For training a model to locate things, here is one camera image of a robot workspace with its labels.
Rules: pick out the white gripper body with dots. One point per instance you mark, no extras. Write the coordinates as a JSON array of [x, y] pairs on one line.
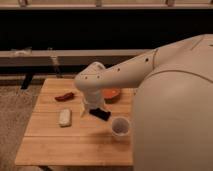
[[92, 99]]

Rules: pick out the red pepper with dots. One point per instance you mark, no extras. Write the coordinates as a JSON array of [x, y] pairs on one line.
[[65, 97]]

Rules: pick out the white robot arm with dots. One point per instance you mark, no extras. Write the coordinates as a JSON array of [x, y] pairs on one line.
[[172, 111]]

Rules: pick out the white sponge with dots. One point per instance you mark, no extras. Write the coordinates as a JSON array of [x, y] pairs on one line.
[[65, 118]]

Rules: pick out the orange bowl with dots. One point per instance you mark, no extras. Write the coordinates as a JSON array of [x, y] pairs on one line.
[[111, 95]]

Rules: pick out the black rectangular block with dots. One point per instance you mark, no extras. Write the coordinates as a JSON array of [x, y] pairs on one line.
[[100, 113]]

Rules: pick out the clear plastic cup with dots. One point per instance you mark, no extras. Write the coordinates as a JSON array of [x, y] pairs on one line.
[[120, 127]]

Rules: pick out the wooden table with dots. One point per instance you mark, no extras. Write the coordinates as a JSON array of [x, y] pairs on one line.
[[88, 141]]

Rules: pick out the long grey bench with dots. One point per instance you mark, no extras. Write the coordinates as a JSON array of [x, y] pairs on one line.
[[19, 58]]

